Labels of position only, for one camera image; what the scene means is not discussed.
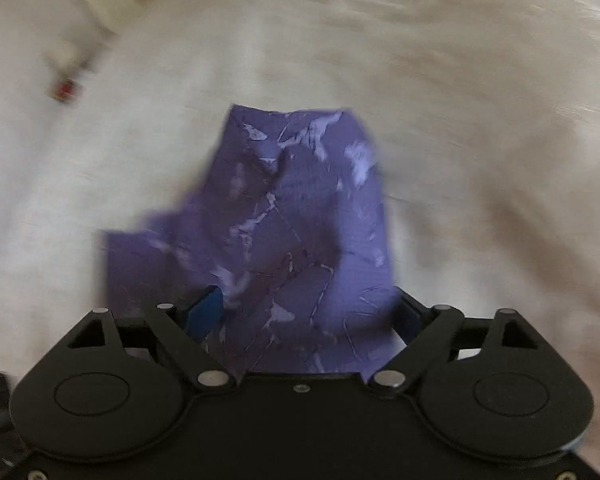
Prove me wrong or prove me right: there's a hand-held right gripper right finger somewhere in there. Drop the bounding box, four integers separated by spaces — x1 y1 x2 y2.
369 287 538 392

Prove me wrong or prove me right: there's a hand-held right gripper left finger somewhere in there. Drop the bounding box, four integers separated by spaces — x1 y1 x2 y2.
67 285 236 390

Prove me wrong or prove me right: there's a purple patterned hooded jacket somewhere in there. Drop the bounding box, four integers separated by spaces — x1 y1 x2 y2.
100 104 406 376

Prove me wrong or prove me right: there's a white bed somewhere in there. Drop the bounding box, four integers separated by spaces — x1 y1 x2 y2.
0 0 600 466

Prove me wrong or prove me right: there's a red picture frame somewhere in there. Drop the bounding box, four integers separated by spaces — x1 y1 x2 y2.
52 77 81 103

